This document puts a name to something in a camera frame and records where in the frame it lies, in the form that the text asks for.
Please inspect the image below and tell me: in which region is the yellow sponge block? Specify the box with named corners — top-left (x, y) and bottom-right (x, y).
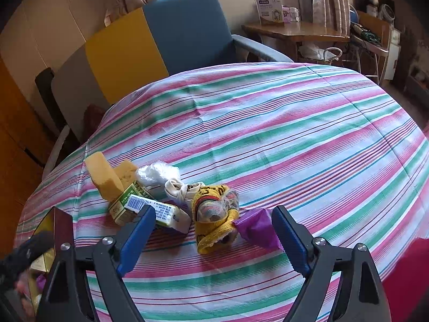
top-left (84, 152), bottom-right (124, 202)
top-left (113, 159), bottom-right (138, 189)

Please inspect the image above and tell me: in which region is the blue Tempo tissue pack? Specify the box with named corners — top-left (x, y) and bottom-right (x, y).
top-left (140, 198), bottom-right (191, 234)

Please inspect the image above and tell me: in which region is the white plastic bag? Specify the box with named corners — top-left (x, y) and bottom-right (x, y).
top-left (135, 161), bottom-right (181, 200)

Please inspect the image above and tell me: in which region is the cream bandage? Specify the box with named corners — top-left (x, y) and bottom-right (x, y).
top-left (164, 178), bottom-right (205, 208)

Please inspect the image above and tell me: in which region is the red blanket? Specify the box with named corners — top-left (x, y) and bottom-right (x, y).
top-left (383, 239), bottom-right (428, 321)

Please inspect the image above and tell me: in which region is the gold tray with maroon rim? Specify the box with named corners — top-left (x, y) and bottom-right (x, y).
top-left (28, 206), bottom-right (73, 315)

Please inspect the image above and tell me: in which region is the green white small box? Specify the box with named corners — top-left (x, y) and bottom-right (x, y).
top-left (108, 181), bottom-right (154, 226)

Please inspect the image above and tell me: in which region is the purple snack packet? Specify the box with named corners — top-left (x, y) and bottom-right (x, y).
top-left (233, 208), bottom-right (284, 251)

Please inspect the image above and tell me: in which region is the wooden wardrobe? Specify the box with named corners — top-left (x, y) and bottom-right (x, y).
top-left (1, 63), bottom-right (53, 256)

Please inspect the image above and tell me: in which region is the striped bed sheet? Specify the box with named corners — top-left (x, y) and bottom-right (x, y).
top-left (15, 63), bottom-right (428, 321)

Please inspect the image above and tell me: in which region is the yellow knitted sock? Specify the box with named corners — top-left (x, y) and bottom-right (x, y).
top-left (192, 185), bottom-right (240, 255)

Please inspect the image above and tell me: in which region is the wooden desk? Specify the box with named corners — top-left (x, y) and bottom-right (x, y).
top-left (241, 22), bottom-right (350, 60)

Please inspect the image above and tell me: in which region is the white product box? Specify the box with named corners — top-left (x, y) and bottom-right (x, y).
top-left (256, 0), bottom-right (284, 25)

